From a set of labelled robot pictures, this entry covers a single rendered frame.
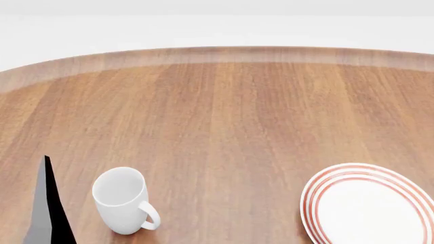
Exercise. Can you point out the white plate with red rings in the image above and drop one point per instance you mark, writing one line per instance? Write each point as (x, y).
(366, 208)

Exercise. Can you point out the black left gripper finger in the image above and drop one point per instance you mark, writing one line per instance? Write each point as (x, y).
(47, 213)

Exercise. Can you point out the white ceramic mug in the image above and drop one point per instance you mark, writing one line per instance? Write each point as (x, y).
(119, 200)

